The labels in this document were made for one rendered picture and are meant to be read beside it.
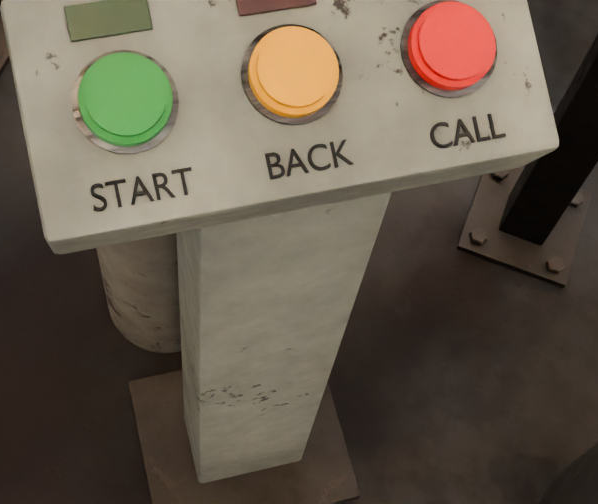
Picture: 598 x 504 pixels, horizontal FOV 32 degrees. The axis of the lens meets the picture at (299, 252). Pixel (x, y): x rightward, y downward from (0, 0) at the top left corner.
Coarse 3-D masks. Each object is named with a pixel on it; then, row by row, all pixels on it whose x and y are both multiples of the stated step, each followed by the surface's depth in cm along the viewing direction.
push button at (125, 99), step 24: (96, 72) 45; (120, 72) 45; (144, 72) 45; (96, 96) 45; (120, 96) 45; (144, 96) 45; (168, 96) 45; (96, 120) 44; (120, 120) 45; (144, 120) 45; (120, 144) 45
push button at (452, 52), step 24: (432, 24) 47; (456, 24) 48; (480, 24) 48; (408, 48) 48; (432, 48) 47; (456, 48) 47; (480, 48) 48; (432, 72) 47; (456, 72) 47; (480, 72) 48
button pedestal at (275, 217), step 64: (64, 0) 46; (192, 0) 47; (320, 0) 48; (384, 0) 48; (448, 0) 49; (512, 0) 49; (64, 64) 46; (192, 64) 46; (384, 64) 48; (512, 64) 49; (64, 128) 45; (192, 128) 46; (256, 128) 47; (320, 128) 47; (384, 128) 48; (448, 128) 48; (512, 128) 49; (64, 192) 45; (128, 192) 45; (192, 192) 46; (256, 192) 46; (320, 192) 47; (384, 192) 52; (192, 256) 57; (256, 256) 55; (320, 256) 57; (192, 320) 66; (256, 320) 64; (320, 320) 66; (192, 384) 78; (256, 384) 75; (320, 384) 79; (192, 448) 96; (256, 448) 91; (320, 448) 101
